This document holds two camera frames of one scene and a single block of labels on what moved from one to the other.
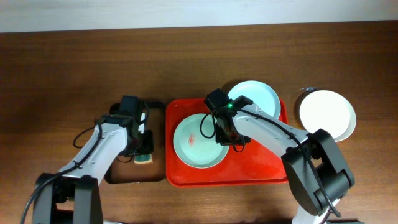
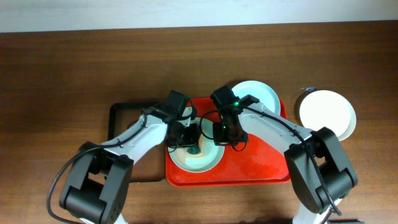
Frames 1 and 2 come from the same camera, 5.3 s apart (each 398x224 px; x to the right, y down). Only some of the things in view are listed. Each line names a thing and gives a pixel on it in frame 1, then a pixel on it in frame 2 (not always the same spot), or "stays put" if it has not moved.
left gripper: x=145 y=147 -> x=189 y=140
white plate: x=328 y=111 stays put
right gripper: x=224 y=137 stays put
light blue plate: x=267 y=104 stays put
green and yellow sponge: x=143 y=158 -> x=194 y=150
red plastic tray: x=252 y=167 stays put
